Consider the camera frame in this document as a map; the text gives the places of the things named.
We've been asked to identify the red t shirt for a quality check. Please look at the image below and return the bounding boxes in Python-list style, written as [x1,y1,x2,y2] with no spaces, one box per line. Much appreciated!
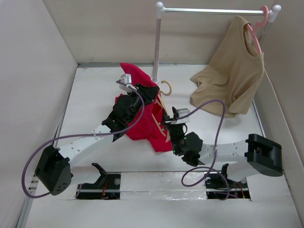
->
[120,63,172,152]

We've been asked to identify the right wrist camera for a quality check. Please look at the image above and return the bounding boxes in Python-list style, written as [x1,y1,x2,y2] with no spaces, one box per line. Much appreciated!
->
[164,107,190,124]

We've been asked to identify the pink plastic hanger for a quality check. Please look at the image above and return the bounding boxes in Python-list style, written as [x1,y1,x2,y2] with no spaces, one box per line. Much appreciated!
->
[246,6,271,55]

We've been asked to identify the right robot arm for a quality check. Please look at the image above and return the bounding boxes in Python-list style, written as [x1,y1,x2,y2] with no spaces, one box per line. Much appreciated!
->
[165,121,283,187]

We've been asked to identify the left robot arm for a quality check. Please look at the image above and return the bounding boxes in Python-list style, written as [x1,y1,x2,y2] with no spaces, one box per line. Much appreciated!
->
[35,82,159,196]

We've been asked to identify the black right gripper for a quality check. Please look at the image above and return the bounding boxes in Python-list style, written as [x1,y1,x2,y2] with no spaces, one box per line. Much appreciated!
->
[161,107,185,154]

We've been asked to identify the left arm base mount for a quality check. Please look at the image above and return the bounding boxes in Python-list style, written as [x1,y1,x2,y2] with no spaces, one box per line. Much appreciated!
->
[75,162,121,200]

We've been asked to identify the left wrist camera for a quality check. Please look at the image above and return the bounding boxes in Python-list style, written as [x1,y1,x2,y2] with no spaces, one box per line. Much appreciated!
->
[116,74,132,92]

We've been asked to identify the white clothes rack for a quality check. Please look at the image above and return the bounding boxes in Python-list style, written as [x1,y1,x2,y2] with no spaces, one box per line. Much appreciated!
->
[152,0,282,82]

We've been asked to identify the beige plastic hanger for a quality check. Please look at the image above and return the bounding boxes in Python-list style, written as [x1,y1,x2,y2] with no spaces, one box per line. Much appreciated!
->
[152,80,172,143]

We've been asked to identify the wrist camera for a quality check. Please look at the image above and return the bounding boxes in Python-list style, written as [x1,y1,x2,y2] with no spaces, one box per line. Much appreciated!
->
[164,107,190,124]
[116,74,132,92]

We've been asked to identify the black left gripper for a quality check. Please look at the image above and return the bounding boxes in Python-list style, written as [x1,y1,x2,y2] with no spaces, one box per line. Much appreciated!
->
[126,83,158,124]

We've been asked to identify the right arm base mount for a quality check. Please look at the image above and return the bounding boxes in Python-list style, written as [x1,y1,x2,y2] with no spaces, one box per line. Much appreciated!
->
[204,164,250,200]

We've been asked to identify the beige t shirt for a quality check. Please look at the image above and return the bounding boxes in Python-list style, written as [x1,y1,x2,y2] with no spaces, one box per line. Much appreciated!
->
[190,16,265,118]

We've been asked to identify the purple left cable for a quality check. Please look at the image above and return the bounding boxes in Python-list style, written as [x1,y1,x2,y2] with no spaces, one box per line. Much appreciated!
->
[21,80,145,199]

